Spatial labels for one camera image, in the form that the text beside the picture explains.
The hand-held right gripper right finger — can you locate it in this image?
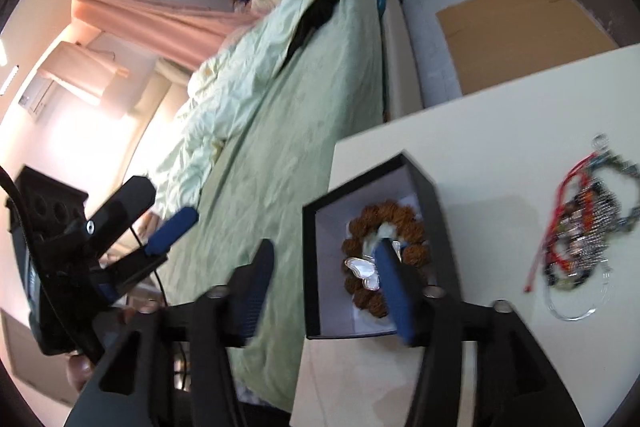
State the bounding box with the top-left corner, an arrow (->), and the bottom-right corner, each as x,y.
372,241 -> 586,427

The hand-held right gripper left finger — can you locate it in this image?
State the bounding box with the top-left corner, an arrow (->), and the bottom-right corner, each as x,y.
64,238 -> 277,427

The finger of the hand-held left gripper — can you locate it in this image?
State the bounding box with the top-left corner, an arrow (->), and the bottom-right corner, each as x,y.
82,176 -> 158,253
97,206 -> 201,304

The silver butterfly hair clip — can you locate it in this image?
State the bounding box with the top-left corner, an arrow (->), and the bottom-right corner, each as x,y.
342,239 -> 407,294

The brown bead bracelet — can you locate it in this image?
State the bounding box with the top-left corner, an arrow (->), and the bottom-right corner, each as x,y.
340,202 -> 432,320

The black square box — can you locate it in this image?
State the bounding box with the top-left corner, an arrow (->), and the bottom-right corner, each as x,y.
302,151 -> 463,342

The clear thin bangle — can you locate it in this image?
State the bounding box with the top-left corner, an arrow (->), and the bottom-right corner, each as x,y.
546,269 -> 615,323

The red cord bracelet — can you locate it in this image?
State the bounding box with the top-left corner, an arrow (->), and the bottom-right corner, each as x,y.
522,157 -> 593,294

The heap of beaded bracelets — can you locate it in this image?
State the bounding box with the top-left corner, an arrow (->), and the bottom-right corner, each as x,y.
542,134 -> 640,293

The person's left hand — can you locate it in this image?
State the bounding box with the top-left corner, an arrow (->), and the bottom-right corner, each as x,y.
65,299 -> 163,393

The bed with green sheet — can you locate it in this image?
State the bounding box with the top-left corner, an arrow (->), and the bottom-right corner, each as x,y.
150,0 -> 426,414

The white air conditioner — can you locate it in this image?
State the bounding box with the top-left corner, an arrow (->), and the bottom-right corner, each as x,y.
17,77 -> 57,121

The hanging pale pink towel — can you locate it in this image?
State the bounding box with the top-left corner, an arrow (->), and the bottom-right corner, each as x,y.
39,41 -> 132,118

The white strip light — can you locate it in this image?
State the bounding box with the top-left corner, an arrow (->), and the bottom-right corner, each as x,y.
1,64 -> 21,95

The pale green duvet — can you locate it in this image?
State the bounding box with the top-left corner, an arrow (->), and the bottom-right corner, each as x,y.
150,0 -> 376,219

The white square table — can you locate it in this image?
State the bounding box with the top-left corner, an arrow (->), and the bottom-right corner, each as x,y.
290,42 -> 640,427

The draped pink curtain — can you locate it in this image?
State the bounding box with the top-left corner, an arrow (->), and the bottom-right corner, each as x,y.
72,0 -> 251,68

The black garment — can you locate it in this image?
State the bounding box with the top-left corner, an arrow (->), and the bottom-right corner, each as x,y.
284,0 -> 344,68

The brown cardboard sheet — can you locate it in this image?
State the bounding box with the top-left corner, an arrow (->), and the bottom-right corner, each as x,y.
435,0 -> 622,96

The black cable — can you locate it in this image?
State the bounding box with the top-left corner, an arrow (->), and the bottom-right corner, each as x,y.
125,224 -> 191,390

